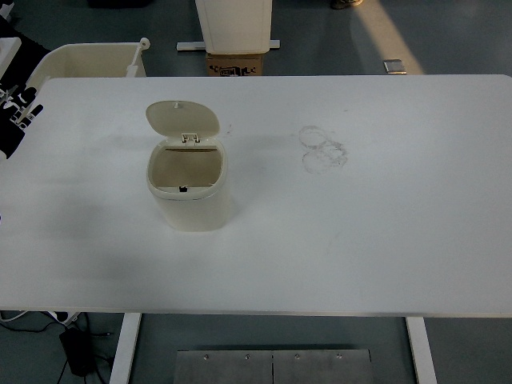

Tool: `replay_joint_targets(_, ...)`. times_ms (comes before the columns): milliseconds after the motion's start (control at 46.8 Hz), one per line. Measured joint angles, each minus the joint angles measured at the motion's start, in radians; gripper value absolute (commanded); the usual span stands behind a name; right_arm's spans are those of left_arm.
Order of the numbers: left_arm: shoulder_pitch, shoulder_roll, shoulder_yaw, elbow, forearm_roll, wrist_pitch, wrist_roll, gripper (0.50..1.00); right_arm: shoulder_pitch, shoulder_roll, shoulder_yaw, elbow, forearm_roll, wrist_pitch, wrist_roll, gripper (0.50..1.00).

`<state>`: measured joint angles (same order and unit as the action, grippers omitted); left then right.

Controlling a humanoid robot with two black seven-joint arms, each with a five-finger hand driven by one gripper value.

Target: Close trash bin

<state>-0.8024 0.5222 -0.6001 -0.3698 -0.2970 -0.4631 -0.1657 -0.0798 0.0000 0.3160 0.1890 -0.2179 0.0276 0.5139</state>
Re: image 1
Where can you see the white power strip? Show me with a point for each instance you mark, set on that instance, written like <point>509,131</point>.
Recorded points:
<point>64,316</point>

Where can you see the black power adapter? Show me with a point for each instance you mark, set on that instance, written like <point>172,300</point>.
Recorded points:
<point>78,352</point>

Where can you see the cream plastic open crate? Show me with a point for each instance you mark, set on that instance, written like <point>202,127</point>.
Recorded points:
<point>92,62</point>

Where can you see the person's foot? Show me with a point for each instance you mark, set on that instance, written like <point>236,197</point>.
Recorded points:
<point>344,3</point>

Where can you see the white table leg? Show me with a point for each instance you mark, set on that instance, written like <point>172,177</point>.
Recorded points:
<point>125,348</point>
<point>422,352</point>

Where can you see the large white plastic bin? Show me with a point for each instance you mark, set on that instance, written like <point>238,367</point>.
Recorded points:
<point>234,24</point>

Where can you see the cream plastic trash bin with lid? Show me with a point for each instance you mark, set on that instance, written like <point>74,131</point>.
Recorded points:
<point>192,212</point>

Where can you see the brown cardboard box black print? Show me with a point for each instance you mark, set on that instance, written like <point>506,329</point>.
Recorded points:
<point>234,64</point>

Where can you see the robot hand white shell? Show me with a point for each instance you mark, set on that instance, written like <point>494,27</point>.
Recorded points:
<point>12,132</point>

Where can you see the small grey metal floor plate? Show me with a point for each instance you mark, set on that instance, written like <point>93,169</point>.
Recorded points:
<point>395,66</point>

